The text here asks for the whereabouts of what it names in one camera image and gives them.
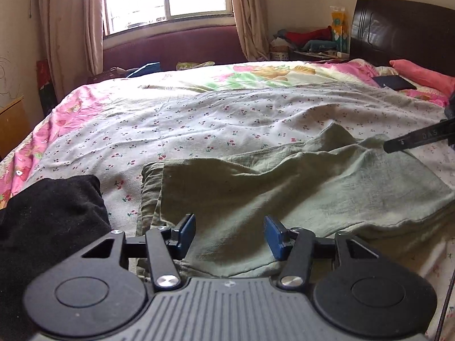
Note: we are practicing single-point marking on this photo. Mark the red garment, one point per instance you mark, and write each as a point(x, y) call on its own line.
point(309, 35)

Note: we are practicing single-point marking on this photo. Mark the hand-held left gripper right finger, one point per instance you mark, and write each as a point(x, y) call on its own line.
point(273, 236)

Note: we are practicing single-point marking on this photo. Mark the white basket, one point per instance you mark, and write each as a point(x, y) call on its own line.
point(279, 56)

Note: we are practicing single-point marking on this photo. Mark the blue cloth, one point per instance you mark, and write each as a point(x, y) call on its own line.
point(145, 69)

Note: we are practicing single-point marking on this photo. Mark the brown bag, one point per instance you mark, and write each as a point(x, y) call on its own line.
point(110, 74)

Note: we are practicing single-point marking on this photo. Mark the pink pillow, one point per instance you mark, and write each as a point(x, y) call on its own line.
point(423, 74)

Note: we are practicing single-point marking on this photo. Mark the yellow green cloth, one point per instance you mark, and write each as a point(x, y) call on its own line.
point(195, 65)

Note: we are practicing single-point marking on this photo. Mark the cherry print bed sheet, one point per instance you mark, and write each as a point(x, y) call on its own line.
point(177, 124)

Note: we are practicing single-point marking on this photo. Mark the beige curtain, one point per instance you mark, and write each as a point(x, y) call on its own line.
point(71, 25)
point(248, 14)

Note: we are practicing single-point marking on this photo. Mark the red bag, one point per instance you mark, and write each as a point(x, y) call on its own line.
point(46, 85)

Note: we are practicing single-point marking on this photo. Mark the maroon sofa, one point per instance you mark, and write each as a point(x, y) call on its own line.
point(170, 46)

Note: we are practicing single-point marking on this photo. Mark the green pants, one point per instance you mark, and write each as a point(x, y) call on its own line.
point(284, 191)

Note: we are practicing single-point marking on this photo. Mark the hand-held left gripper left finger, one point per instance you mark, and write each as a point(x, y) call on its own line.
point(186, 234)

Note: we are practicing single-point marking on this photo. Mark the wooden cabinet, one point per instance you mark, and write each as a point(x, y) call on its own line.
point(14, 128)

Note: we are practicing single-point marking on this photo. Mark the pink floral quilt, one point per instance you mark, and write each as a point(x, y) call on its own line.
point(53, 113)

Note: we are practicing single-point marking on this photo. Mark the black tablet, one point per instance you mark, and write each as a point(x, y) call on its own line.
point(394, 82)

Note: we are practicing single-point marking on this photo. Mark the teal garment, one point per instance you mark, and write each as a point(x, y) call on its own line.
point(320, 45)

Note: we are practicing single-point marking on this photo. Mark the black knit garment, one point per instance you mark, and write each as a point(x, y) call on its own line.
point(46, 220)

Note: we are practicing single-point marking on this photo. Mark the dark nightstand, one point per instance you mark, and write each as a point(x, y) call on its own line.
point(320, 56)

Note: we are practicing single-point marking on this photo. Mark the dark wooden headboard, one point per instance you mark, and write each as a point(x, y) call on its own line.
point(398, 28)

